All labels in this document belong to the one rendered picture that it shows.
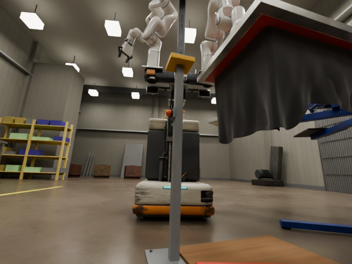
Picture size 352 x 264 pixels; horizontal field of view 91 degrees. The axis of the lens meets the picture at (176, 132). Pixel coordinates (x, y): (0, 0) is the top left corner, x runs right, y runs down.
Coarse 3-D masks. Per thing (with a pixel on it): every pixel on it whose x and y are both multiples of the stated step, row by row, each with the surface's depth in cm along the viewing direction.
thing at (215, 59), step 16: (256, 0) 62; (272, 0) 62; (256, 16) 66; (272, 16) 65; (288, 16) 65; (304, 16) 65; (320, 16) 68; (240, 32) 73; (336, 32) 72; (224, 48) 83; (208, 64) 99
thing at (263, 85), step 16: (256, 48) 73; (272, 48) 67; (240, 64) 83; (256, 64) 73; (272, 64) 65; (224, 80) 97; (240, 80) 82; (256, 80) 73; (272, 80) 64; (224, 96) 96; (240, 96) 81; (256, 96) 73; (272, 96) 63; (224, 112) 95; (240, 112) 81; (256, 112) 73; (272, 112) 62; (224, 128) 95; (240, 128) 81; (256, 128) 72; (272, 128) 61
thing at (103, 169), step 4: (96, 164) 817; (100, 164) 849; (104, 164) 846; (96, 168) 813; (100, 168) 819; (104, 168) 825; (108, 168) 832; (96, 172) 810; (100, 172) 815; (104, 172) 822; (108, 172) 828; (96, 176) 815; (100, 176) 820; (104, 176) 826; (108, 176) 833
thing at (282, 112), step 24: (288, 48) 69; (312, 48) 73; (336, 48) 78; (288, 72) 66; (312, 72) 71; (336, 72) 74; (288, 96) 65; (312, 96) 71; (336, 96) 71; (288, 120) 64
